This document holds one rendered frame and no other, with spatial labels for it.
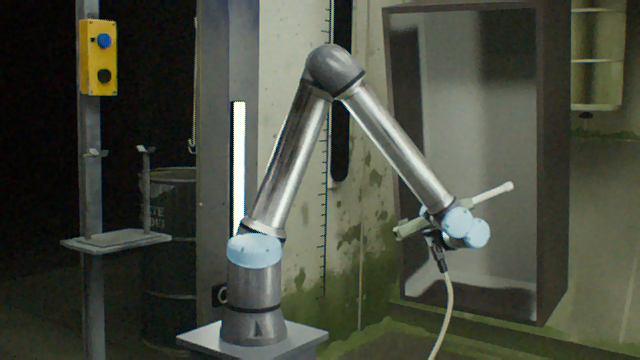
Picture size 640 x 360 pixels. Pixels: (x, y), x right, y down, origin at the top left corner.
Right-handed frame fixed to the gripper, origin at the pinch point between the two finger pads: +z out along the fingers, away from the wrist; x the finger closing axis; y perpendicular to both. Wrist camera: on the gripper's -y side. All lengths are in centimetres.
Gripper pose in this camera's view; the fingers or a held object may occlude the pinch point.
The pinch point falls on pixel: (427, 229)
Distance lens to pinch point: 250.6
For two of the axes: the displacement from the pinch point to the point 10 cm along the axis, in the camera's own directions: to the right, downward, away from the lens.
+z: -2.5, 0.9, 9.6
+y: 3.7, 9.3, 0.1
